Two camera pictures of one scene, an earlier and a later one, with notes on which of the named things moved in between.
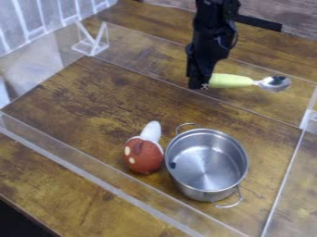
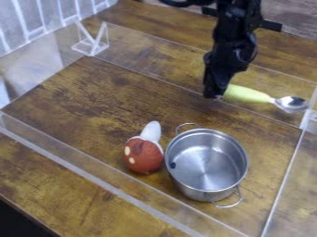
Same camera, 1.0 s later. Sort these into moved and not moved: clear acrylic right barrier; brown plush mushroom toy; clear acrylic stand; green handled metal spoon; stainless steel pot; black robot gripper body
Moved: green handled metal spoon; black robot gripper body
Not moved: stainless steel pot; brown plush mushroom toy; clear acrylic stand; clear acrylic right barrier
